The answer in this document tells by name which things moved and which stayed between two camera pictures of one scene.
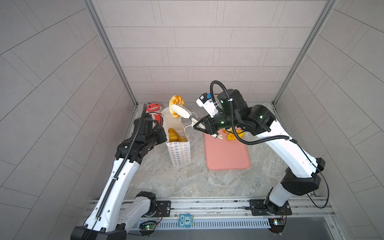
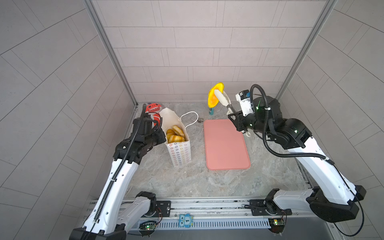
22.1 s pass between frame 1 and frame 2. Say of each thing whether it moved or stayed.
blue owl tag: stayed
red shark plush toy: stayed
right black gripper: moved
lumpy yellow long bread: stayed
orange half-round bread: moved
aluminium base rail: stayed
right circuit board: stayed
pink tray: stayed
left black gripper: stayed
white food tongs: moved
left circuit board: stayed
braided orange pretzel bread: moved
